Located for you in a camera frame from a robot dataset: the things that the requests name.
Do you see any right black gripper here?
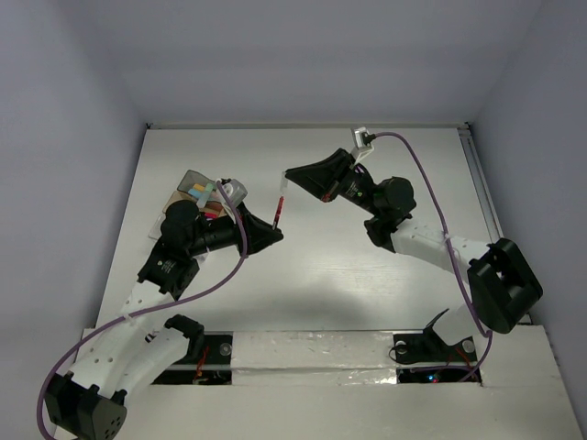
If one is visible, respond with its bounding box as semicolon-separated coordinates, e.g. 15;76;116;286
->
286;147;382;216

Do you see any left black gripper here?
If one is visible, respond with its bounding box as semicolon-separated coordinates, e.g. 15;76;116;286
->
187;201;282;259

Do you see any red gel pen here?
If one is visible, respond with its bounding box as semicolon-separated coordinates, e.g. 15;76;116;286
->
272;194;285;230

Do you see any clear pen cap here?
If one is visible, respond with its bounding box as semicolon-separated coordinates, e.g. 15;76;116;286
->
280;172;288;198

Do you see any light green marker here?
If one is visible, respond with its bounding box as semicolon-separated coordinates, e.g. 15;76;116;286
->
196;183;215;209

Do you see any light blue marker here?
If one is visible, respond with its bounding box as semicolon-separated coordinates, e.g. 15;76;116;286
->
188;188;205;199

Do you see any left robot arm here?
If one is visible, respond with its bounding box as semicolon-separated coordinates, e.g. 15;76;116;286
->
38;200;283;439

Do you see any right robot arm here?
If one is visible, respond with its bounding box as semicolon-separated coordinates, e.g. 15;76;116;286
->
284;149;543;359

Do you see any orange translucent container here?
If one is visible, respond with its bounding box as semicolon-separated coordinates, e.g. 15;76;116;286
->
162;191;227;220

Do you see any grey translucent container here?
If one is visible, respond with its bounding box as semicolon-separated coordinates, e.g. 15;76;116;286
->
177;170;216;193

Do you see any clear plastic container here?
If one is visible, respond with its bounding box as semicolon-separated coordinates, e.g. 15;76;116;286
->
148;215;164;240

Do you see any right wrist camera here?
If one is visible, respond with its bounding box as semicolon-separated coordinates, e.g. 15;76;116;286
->
351;126;375;164

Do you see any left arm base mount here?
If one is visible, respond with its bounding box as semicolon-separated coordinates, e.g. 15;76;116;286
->
152;314;233;386

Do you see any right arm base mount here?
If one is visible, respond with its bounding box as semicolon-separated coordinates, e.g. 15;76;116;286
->
388;310;482;384

